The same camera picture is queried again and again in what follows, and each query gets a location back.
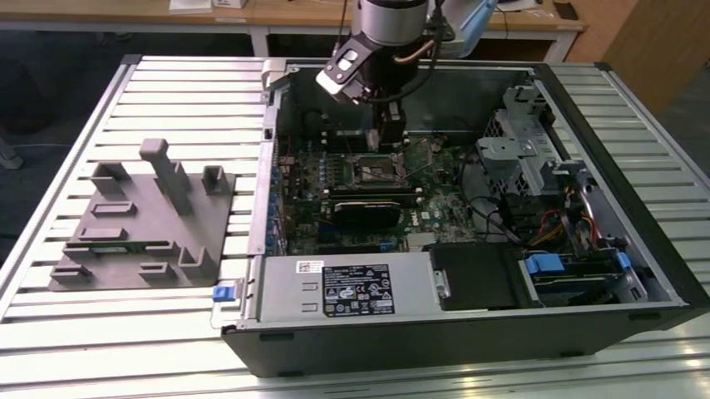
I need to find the coloured power wire bundle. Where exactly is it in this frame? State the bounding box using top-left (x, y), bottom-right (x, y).
top-left (530, 207), bottom-right (607, 253)

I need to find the silver finned heatsink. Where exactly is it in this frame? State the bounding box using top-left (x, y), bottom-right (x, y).
top-left (408, 232), bottom-right (438, 251)

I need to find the CPU socket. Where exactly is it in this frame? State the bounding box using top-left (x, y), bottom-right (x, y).
top-left (346, 152), bottom-right (413, 186)

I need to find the silver metal drive cage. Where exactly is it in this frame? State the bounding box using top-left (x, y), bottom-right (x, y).
top-left (476, 85), bottom-right (562, 196)

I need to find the silver power supply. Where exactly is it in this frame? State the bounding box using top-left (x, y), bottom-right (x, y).
top-left (260, 253), bottom-right (445, 324)

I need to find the black and silver PC case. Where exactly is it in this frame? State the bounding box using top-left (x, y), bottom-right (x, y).
top-left (221, 57), bottom-right (710, 379)

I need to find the grey parts rack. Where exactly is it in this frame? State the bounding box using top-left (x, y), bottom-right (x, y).
top-left (49, 138), bottom-right (238, 292)

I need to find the green RAM stick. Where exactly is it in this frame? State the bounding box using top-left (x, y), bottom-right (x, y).
top-left (89, 244), bottom-right (149, 254)

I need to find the grey metal stand foot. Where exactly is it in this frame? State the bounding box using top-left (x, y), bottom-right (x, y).
top-left (0, 135), bottom-right (25, 170)

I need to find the black graphics card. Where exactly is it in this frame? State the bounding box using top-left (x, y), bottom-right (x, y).
top-left (332, 200), bottom-right (402, 229)

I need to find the wooden cabinet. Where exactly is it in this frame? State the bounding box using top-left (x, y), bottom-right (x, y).
top-left (565, 0), bottom-right (710, 116)

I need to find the green motherboard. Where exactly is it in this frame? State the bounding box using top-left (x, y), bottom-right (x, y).
top-left (274, 132), bottom-right (482, 257)

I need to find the wooden desk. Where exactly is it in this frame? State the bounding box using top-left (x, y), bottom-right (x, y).
top-left (0, 0), bottom-right (589, 62)

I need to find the black camera cable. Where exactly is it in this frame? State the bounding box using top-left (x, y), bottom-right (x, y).
top-left (365, 7), bottom-right (446, 105)

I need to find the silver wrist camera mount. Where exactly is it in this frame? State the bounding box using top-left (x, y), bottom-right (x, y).
top-left (314, 36), bottom-right (390, 106)

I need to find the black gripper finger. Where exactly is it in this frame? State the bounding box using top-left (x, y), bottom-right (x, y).
top-left (378, 101), bottom-right (402, 151)
top-left (392, 101), bottom-right (412, 145)

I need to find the black plastic bay cover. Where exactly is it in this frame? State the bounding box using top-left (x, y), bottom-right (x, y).
top-left (428, 242), bottom-right (530, 312)

